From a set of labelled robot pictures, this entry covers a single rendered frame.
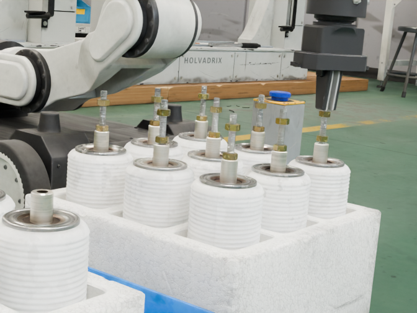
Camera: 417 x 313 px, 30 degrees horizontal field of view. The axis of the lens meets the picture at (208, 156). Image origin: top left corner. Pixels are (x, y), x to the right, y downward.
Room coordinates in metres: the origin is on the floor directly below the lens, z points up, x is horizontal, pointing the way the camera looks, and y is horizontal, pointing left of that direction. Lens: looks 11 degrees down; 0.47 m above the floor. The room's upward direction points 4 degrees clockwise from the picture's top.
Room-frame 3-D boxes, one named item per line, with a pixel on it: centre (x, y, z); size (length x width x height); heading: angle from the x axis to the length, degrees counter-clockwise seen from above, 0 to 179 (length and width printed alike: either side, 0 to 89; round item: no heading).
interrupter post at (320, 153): (1.18, -0.17, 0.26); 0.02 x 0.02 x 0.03
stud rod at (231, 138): (0.99, -0.03, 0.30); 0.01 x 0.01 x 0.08
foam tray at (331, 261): (1.15, -0.01, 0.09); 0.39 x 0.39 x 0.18; 53
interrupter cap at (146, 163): (1.06, 0.07, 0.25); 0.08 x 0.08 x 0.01
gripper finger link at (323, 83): (1.17, -0.16, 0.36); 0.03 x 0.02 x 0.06; 30
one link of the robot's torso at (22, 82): (1.81, 0.41, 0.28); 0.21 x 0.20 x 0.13; 50
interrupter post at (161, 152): (1.06, 0.07, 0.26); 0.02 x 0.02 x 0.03
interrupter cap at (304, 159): (1.18, -0.17, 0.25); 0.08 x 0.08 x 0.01
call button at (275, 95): (1.43, -0.12, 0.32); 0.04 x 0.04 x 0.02
